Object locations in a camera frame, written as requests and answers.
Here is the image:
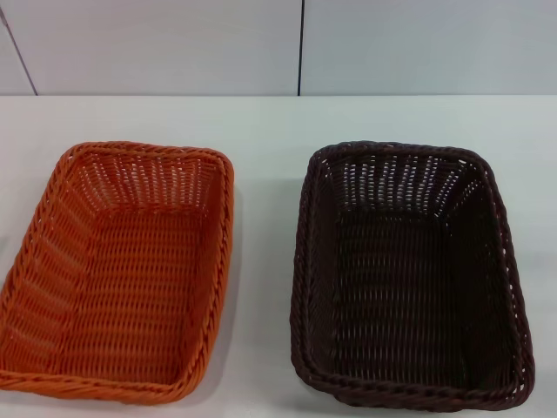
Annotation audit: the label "dark brown woven basket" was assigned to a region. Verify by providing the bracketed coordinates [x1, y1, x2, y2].
[290, 139, 536, 411]

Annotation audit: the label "orange woven basket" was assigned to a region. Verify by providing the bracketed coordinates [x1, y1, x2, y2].
[0, 139, 237, 413]

